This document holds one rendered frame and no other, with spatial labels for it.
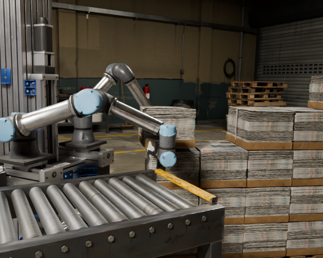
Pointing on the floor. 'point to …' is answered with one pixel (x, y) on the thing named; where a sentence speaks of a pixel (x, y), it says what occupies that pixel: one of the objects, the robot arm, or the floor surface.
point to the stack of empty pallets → (254, 92)
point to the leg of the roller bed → (212, 250)
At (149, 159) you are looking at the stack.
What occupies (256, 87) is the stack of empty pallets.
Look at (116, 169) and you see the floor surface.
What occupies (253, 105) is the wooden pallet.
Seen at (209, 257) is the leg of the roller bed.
